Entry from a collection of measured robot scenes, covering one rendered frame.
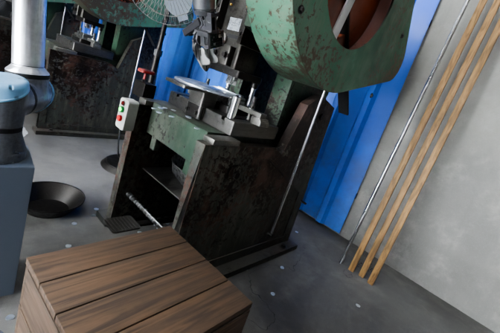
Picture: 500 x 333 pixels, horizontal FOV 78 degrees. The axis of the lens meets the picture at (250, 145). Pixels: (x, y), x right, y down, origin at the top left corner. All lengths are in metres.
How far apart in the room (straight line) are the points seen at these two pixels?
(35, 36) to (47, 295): 0.74
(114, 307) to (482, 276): 1.94
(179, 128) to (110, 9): 1.42
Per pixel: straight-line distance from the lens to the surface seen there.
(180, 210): 1.20
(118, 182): 1.58
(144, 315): 0.79
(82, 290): 0.83
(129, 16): 2.59
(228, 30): 1.41
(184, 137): 1.27
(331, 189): 2.35
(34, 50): 1.18
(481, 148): 2.17
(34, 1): 1.18
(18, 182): 1.12
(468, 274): 2.28
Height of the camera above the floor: 0.90
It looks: 13 degrees down
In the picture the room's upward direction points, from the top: 18 degrees clockwise
